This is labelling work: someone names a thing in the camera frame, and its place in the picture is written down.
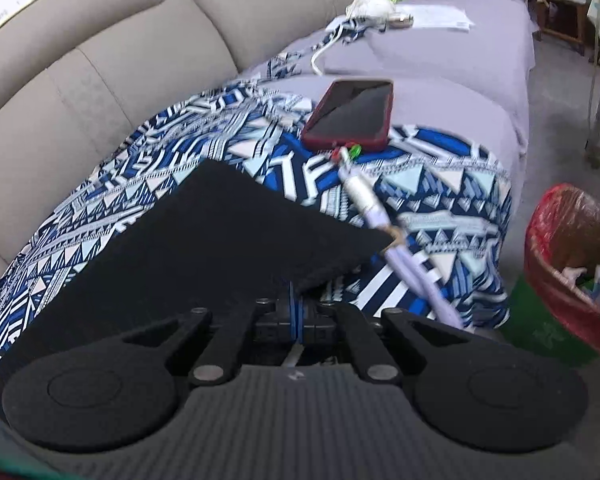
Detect white plastic bag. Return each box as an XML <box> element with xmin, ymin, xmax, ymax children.
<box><xmin>346</xmin><ymin>0</ymin><xmax>398</xmax><ymax>28</ymax></box>

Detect black pants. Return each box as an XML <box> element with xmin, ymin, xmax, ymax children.
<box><xmin>0</xmin><ymin>159</ymin><xmax>392</xmax><ymax>386</ymax></box>

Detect blue geometric printed blanket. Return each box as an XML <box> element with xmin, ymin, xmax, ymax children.
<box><xmin>0</xmin><ymin>15</ymin><xmax>513</xmax><ymax>386</ymax></box>

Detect smartphone in red case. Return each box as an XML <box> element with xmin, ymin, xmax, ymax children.
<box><xmin>300</xmin><ymin>78</ymin><xmax>395</xmax><ymax>152</ymax></box>

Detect green trash bin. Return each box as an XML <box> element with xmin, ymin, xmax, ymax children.
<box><xmin>500</xmin><ymin>275</ymin><xmax>600</xmax><ymax>371</ymax></box>

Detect green bin with red bag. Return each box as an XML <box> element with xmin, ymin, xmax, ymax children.
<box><xmin>524</xmin><ymin>183</ymin><xmax>600</xmax><ymax>363</ymax></box>

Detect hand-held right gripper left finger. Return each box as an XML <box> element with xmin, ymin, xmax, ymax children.
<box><xmin>122</xmin><ymin>281</ymin><xmax>299</xmax><ymax>386</ymax></box>

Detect wooden chair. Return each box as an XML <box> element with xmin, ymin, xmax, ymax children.
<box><xmin>532</xmin><ymin>0</ymin><xmax>600</xmax><ymax>56</ymax></box>

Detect lavender sofa cover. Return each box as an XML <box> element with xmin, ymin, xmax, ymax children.
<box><xmin>235</xmin><ymin>0</ymin><xmax>538</xmax><ymax>201</ymax></box>

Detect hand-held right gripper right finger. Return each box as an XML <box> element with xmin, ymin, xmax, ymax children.
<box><xmin>298</xmin><ymin>299</ymin><xmax>475</xmax><ymax>385</ymax></box>

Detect white cable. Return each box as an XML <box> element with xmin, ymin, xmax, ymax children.
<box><xmin>310</xmin><ymin>19</ymin><xmax>353</xmax><ymax>77</ymax></box>

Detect white paper sheet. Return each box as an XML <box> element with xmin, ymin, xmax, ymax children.
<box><xmin>395</xmin><ymin>4</ymin><xmax>476</xmax><ymax>33</ymax></box>

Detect beige leather sofa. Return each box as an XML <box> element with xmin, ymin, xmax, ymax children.
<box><xmin>0</xmin><ymin>0</ymin><xmax>531</xmax><ymax>311</ymax></box>

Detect purple charging cable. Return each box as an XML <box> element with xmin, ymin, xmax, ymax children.
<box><xmin>332</xmin><ymin>144</ymin><xmax>466</xmax><ymax>331</ymax></box>

